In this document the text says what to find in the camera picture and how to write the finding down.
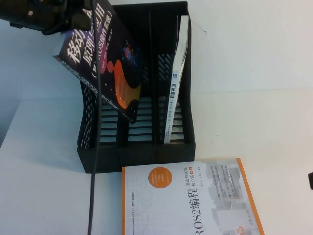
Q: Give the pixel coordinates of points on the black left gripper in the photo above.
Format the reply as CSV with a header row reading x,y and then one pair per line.
x,y
58,17

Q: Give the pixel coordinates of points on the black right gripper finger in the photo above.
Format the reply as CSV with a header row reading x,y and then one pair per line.
x,y
310,181

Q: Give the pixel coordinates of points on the dark colourful robotics book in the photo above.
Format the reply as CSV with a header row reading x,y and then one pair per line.
x,y
102,61

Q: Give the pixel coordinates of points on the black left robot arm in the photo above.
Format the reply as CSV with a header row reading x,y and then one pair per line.
x,y
22,11

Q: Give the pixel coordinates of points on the white orange ROS2 book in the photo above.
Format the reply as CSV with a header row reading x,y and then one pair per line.
x,y
195,200

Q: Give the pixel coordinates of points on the white book with black print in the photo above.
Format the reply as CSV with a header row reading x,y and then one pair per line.
x,y
177,85

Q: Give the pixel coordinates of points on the black plastic book stand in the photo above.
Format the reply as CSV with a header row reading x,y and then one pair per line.
x,y
156,151

